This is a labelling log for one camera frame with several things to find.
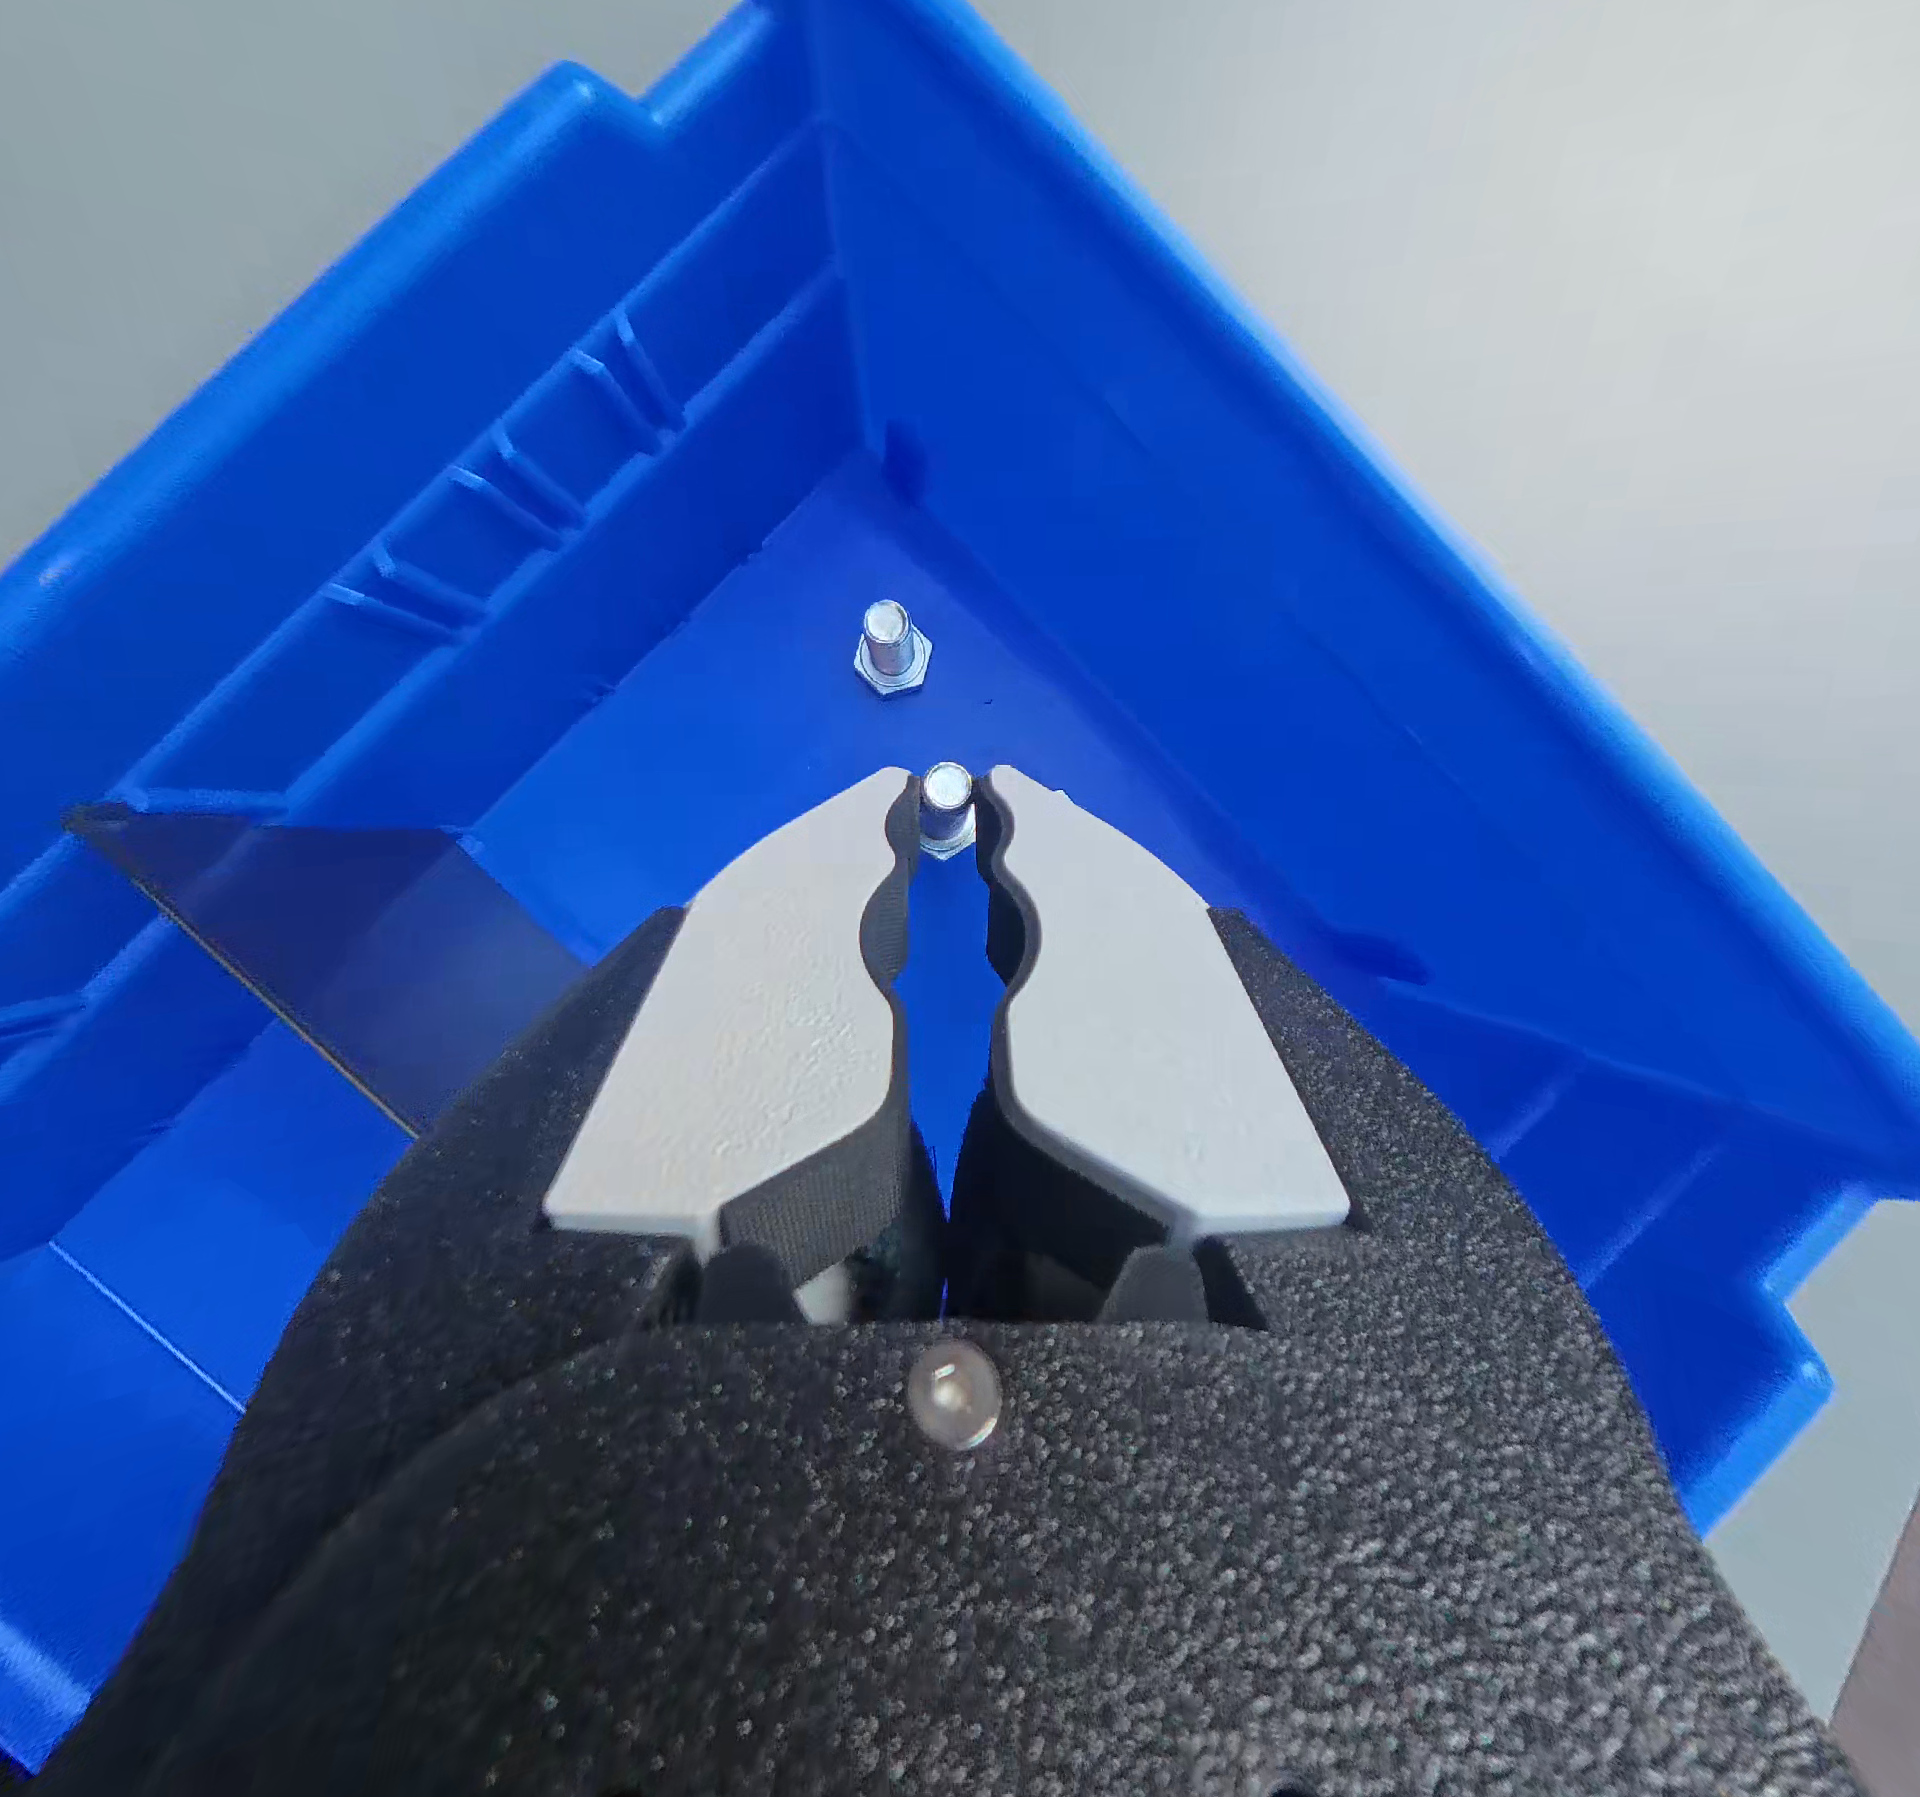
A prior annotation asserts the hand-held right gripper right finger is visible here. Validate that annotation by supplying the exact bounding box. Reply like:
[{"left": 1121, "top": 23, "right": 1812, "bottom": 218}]
[{"left": 973, "top": 762, "right": 1352, "bottom": 1237}]

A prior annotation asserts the blue plastic bin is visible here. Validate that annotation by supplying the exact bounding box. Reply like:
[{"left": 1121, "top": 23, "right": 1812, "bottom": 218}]
[{"left": 0, "top": 0, "right": 1920, "bottom": 1781}]

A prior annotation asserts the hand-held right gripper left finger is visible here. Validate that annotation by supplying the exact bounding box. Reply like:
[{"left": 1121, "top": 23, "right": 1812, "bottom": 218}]
[{"left": 541, "top": 762, "right": 922, "bottom": 1239}]

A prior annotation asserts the black bin divider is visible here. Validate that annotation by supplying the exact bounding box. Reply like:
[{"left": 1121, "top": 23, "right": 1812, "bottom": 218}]
[{"left": 62, "top": 798, "right": 594, "bottom": 1143}]

